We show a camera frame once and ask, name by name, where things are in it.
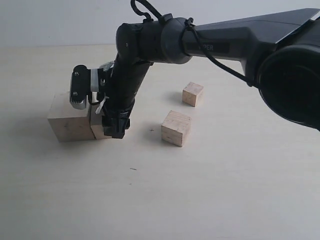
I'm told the smallest wooden cube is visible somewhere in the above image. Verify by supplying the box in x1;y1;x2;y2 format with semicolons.
182;82;204;107

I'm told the third largest wooden cube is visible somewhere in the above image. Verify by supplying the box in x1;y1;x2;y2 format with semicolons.
161;110;192;147

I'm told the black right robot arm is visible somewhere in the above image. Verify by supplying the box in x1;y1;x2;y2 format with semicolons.
102;8;320;139

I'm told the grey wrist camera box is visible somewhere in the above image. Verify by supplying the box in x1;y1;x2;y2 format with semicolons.
69;64;102;110

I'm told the second largest wooden cube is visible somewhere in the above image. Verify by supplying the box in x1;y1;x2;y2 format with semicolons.
90;105;112;140

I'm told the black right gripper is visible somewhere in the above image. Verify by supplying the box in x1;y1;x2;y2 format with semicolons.
101;62;140;139

